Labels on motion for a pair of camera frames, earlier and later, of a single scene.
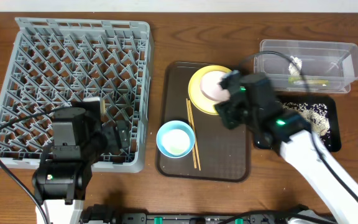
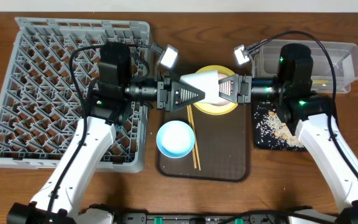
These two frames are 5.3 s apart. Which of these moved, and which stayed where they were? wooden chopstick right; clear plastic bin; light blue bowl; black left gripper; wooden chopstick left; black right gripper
Moved: black right gripper; black left gripper
Stayed: clear plastic bin; light blue bowl; wooden chopstick left; wooden chopstick right
